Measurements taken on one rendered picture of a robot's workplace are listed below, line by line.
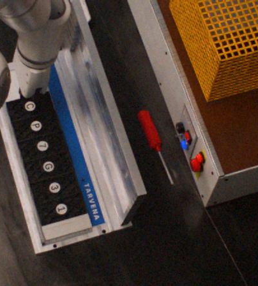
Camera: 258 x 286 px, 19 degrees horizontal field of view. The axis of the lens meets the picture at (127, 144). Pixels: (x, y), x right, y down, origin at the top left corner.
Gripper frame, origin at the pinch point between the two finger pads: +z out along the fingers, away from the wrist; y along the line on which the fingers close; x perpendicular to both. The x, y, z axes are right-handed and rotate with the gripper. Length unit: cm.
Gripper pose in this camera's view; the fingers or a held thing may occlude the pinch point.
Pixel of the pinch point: (27, 89)
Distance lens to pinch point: 167.9
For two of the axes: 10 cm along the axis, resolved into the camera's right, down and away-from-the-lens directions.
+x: 9.2, -1.8, 3.4
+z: -2.4, 4.3, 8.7
